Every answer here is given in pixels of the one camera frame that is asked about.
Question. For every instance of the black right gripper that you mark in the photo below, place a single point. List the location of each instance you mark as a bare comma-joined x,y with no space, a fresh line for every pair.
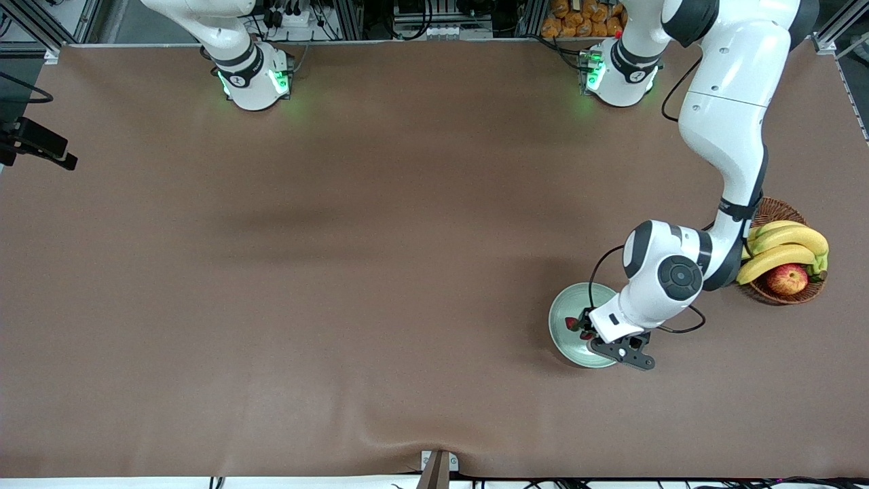
43,138

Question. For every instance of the long white power strip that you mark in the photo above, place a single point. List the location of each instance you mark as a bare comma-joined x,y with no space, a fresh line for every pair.
441,32

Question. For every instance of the brown table cloth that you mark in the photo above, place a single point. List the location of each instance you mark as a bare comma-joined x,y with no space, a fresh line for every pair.
339,272

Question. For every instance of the brown camera pole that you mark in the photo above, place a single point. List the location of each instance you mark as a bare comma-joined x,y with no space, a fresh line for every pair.
436,475

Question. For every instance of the pile of orange bread rolls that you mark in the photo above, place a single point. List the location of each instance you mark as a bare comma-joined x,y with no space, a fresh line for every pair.
584,20

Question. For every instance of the grey metal bracket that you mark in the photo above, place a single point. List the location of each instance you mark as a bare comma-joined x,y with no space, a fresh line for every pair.
453,462

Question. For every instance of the pale green round plate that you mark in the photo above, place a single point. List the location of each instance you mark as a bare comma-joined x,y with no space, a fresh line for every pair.
563,305

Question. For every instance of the red yellow apple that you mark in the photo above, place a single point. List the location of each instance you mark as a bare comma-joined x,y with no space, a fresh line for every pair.
787,280

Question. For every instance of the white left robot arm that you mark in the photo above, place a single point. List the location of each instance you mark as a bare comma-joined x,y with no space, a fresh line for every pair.
733,68

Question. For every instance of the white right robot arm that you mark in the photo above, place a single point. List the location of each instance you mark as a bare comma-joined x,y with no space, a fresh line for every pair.
237,61

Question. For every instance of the aluminium corner frame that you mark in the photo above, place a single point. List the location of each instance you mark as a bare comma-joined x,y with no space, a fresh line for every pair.
823,42
51,54

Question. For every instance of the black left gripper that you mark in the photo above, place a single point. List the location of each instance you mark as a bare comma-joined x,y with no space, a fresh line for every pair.
584,332

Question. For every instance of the white power strip with plugs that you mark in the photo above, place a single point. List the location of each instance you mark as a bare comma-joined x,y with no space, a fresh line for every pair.
299,19

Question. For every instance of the aluminium profile post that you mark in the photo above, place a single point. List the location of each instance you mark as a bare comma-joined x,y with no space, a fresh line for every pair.
533,17
349,17

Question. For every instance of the brown wicker basket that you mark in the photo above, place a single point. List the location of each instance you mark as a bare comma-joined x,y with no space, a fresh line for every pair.
781,210

